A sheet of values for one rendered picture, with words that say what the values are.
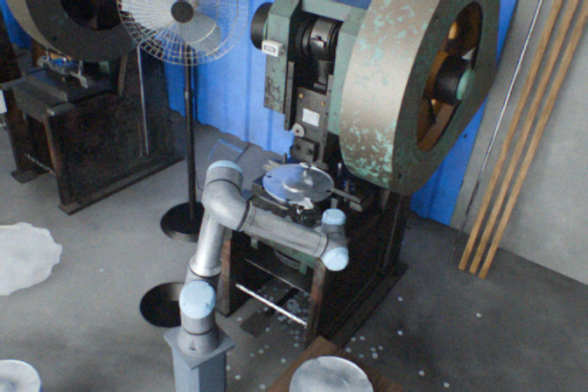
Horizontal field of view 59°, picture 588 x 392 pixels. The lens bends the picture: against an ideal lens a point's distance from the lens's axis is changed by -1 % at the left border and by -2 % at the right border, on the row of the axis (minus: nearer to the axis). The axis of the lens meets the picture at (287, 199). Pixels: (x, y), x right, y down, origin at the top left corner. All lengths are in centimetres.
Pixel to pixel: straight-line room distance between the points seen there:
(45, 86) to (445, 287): 252
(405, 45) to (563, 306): 208
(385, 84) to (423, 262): 180
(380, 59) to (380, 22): 10
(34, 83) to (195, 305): 208
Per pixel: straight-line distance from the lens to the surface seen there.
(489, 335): 287
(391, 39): 150
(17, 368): 222
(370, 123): 154
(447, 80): 178
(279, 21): 198
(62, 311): 281
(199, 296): 181
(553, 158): 312
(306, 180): 218
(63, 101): 326
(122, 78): 338
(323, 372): 200
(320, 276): 210
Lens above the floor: 195
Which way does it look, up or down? 34 degrees down
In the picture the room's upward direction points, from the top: 5 degrees clockwise
